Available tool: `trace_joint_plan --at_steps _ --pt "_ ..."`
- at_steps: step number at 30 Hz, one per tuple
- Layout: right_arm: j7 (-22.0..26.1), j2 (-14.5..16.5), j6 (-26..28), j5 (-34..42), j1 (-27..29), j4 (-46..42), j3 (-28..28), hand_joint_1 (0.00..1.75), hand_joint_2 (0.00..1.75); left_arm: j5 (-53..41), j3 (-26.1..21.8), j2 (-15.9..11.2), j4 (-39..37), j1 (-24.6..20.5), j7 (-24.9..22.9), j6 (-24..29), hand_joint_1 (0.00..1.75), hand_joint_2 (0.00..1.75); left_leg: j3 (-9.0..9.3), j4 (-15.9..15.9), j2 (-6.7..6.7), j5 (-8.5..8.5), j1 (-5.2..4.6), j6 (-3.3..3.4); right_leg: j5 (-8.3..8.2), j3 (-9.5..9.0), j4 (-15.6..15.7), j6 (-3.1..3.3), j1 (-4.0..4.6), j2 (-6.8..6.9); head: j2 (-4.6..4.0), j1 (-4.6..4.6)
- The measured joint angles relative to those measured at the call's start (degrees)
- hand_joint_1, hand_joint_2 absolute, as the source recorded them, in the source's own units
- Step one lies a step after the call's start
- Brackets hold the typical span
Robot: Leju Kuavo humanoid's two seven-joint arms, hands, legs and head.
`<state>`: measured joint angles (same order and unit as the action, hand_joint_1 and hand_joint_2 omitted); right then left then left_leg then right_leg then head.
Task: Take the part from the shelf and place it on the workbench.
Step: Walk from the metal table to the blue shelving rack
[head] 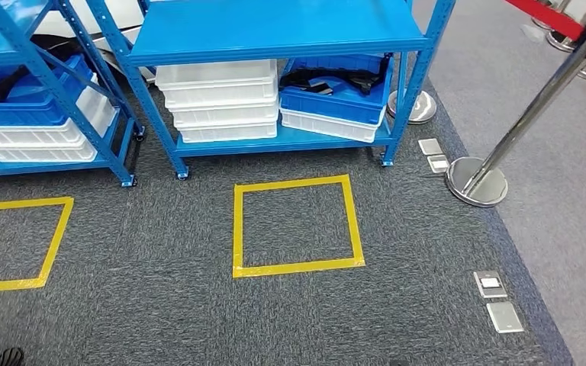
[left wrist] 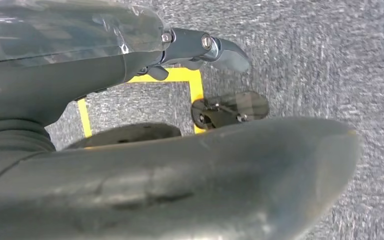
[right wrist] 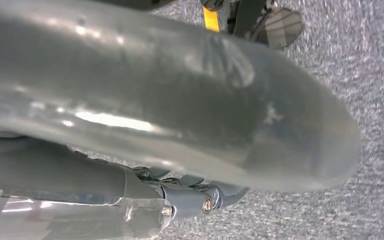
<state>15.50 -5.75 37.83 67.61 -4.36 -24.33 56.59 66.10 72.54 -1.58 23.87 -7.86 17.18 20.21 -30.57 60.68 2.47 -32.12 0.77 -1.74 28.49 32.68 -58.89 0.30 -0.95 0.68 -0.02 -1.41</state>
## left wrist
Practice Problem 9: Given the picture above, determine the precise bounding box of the yellow floor tape square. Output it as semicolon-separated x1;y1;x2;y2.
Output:
76;67;207;139

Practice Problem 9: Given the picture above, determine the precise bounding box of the dark robot body shell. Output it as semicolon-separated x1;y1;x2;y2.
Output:
64;122;182;150

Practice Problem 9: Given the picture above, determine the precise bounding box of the black robot foot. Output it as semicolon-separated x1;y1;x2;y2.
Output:
190;91;270;131

